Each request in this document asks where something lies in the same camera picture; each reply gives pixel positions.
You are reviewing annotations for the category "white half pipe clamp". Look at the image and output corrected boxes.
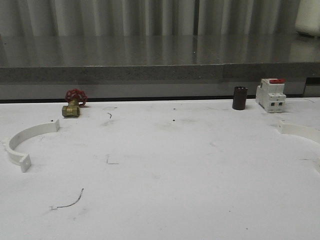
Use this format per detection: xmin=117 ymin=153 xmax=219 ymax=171
xmin=277 ymin=120 xmax=320 ymax=144
xmin=5 ymin=119 xmax=60 ymax=173

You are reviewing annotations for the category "dark brown cylindrical capacitor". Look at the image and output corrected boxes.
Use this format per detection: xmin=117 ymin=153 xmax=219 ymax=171
xmin=232 ymin=86 xmax=248 ymax=111

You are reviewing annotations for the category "brass valve red handwheel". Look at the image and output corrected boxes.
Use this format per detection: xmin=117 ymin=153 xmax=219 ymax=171
xmin=61 ymin=88 xmax=88 ymax=118

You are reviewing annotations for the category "grey stone counter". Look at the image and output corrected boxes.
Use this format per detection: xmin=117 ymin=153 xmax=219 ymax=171
xmin=0 ymin=33 xmax=320 ymax=102

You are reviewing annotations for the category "white container on counter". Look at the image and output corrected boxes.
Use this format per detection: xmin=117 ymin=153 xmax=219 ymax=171
xmin=295 ymin=0 xmax=320 ymax=38

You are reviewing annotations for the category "white circuit breaker red switch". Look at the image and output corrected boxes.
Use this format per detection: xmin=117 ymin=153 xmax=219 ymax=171
xmin=255 ymin=78 xmax=286 ymax=113

